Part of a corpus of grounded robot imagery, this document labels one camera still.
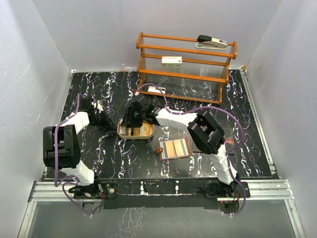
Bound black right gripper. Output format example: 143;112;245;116
121;105;146;128

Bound white staples box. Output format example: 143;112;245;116
161;56;182;67

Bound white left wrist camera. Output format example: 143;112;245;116
92;100;104;114

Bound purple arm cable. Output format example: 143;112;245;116
54;93;92;216
133;83;247;216

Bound small white box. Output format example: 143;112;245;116
148;86;166;94

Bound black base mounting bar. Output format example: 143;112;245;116
68;178;251;212

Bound gold credit card black stripe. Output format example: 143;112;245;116
174;139;188;157

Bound black and beige stapler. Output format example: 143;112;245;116
195;35;228;50

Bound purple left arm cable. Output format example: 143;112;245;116
54;93;92;216

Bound dark book three days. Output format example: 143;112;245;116
192;127;236;153

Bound beige oval card tray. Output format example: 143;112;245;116
117;119;154;140

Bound orange wooden shelf rack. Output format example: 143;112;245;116
136;32;237;105

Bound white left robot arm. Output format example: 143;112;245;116
43;95;116;198

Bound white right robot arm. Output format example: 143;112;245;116
121;95;240;197

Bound brown leather card holder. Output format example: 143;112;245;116
156;138;192;161

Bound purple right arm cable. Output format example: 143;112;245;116
133;83;247;216

